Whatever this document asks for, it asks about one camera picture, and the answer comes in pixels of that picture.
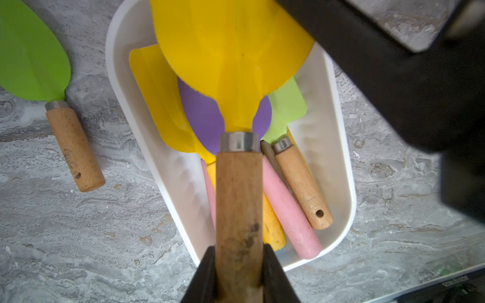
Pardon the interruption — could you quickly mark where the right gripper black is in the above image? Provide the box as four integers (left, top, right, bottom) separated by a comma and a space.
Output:
280, 1, 484, 222

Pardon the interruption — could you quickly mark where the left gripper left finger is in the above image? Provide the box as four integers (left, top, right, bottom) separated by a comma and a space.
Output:
181, 246, 217, 303

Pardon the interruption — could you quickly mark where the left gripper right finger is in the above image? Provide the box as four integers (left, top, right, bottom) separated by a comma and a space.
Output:
262, 244, 300, 303

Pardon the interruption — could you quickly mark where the green trowel wooden handle front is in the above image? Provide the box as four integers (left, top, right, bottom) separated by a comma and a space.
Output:
263, 77, 333, 230

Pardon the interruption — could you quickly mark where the green trowel wooden handle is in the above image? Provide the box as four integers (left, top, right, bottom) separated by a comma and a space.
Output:
263, 77, 333, 230
1, 1, 106, 192

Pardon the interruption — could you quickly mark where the purple shovel pink handle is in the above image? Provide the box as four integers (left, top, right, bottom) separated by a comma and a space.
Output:
200, 159, 216, 227
178, 79, 322, 260

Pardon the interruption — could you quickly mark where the yellow shovel blue-tipped handle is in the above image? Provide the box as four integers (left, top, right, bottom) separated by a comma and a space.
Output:
129, 45, 216, 190

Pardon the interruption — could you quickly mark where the yellow shovel wooden handle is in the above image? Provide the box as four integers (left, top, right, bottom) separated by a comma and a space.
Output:
151, 1, 314, 302

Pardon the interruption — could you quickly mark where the green trowel wooden handle back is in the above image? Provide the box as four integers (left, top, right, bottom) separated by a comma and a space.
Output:
1, 1, 106, 192

